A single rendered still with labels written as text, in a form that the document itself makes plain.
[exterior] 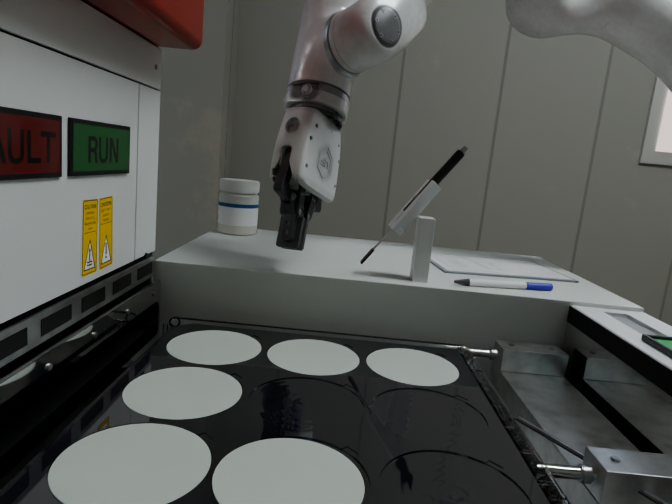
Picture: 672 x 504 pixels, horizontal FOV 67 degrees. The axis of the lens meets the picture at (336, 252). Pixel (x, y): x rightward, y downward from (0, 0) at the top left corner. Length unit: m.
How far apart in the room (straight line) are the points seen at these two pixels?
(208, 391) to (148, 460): 0.11
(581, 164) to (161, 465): 2.10
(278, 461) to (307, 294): 0.30
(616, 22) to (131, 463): 0.86
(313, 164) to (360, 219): 1.53
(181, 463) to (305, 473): 0.08
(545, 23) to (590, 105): 1.35
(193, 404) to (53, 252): 0.17
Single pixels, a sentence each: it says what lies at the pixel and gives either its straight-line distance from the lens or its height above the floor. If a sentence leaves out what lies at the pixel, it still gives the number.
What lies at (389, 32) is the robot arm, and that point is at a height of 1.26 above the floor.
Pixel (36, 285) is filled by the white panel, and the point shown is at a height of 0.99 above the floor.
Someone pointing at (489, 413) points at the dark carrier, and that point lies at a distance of 0.50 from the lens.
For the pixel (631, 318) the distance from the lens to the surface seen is 0.71.
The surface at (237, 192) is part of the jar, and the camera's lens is 0.89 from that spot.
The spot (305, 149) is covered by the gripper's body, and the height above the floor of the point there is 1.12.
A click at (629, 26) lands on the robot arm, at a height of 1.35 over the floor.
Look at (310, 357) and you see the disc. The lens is 0.56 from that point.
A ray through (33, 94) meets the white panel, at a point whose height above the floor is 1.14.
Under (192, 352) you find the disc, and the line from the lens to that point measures 0.56.
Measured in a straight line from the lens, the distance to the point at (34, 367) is 0.45.
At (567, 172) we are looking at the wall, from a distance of 2.29.
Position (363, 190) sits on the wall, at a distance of 2.13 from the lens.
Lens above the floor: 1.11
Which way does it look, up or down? 10 degrees down
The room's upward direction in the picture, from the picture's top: 6 degrees clockwise
